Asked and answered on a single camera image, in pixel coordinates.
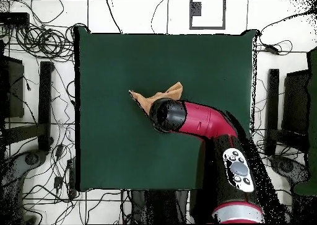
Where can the tan terry towel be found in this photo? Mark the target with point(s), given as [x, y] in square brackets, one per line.
[171, 93]

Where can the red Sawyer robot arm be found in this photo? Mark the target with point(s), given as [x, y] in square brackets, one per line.
[205, 120]

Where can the black flat box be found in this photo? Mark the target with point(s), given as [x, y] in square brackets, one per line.
[14, 18]

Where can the dark green table cloth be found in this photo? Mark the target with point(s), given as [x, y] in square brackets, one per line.
[111, 61]

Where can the small black power adapter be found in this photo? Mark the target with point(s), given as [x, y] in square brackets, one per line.
[58, 182]
[59, 150]

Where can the black power strip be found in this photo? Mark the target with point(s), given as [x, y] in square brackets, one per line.
[71, 178]

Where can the black stand base bar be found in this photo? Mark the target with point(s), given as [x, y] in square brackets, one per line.
[272, 106]
[45, 98]

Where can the long black power adapter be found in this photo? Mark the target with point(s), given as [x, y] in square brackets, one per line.
[272, 49]

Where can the grey leg with round knob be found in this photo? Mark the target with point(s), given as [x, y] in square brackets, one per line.
[286, 165]
[31, 158]

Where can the dark square box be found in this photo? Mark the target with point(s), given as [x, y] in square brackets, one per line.
[294, 103]
[14, 91]

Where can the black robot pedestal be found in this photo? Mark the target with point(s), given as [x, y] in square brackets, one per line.
[137, 205]

